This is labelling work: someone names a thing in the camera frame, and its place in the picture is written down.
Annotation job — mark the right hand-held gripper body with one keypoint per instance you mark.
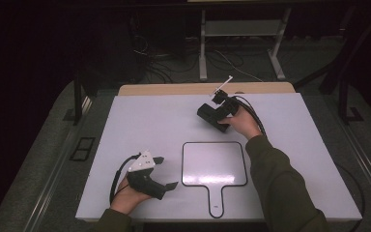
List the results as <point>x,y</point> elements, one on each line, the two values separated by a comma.
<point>229,104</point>

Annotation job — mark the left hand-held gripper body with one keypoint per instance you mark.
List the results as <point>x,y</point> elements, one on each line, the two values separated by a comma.
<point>143,179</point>

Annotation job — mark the white paddle-shaped whiteboard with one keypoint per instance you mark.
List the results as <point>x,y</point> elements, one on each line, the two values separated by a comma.
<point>213,162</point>

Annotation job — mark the person's right hand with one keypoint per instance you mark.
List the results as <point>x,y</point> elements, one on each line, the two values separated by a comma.
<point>244,124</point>

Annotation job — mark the person's left hand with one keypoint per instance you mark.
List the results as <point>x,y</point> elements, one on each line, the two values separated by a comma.
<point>127,198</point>

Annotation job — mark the wooden table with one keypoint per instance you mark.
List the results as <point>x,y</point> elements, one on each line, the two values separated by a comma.
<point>174,89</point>

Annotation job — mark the white metal stand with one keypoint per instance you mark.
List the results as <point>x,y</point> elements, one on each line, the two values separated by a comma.
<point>203,48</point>

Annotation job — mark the black metal stand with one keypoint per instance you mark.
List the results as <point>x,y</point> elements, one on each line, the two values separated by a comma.
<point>344,103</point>

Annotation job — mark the black floor outlet frame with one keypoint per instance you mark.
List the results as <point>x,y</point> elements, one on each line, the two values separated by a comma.
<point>83,149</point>

